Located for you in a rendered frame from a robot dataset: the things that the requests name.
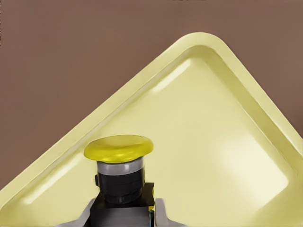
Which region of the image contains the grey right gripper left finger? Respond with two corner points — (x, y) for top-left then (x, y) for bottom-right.
(57, 198), (96, 227)

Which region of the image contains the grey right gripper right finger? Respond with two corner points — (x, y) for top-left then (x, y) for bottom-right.
(151, 198), (178, 227)

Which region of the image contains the yellow mushroom push-button switch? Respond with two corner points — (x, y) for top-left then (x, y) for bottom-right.
(84, 134), (156, 227)

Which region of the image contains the pale yellow tray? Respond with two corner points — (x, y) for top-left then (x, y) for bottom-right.
(0, 31), (303, 227)

